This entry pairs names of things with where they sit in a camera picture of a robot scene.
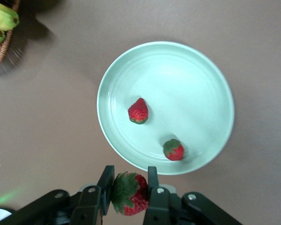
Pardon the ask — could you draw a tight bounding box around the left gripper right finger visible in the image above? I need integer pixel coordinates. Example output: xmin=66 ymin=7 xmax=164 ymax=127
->
xmin=142 ymin=165 xmax=244 ymax=225

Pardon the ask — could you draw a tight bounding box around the brown table cloth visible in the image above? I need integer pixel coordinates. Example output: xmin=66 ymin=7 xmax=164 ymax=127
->
xmin=0 ymin=0 xmax=281 ymax=225

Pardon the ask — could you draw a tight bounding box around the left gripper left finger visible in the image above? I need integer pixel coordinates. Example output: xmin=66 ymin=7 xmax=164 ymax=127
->
xmin=0 ymin=165 xmax=115 ymax=225

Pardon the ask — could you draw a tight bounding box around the yellow banana bunch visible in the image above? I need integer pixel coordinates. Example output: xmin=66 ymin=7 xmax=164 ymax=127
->
xmin=0 ymin=4 xmax=20 ymax=44

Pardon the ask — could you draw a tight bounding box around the pale green round plate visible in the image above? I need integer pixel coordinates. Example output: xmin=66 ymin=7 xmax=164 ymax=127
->
xmin=96 ymin=41 xmax=235 ymax=176

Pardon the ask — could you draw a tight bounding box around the red strawberry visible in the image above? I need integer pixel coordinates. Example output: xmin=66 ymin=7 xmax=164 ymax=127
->
xmin=163 ymin=138 xmax=185 ymax=162
xmin=127 ymin=97 xmax=149 ymax=125
xmin=111 ymin=172 xmax=150 ymax=217

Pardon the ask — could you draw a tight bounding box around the brown wicker basket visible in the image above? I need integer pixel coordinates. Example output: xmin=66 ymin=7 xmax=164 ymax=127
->
xmin=0 ymin=0 xmax=21 ymax=70

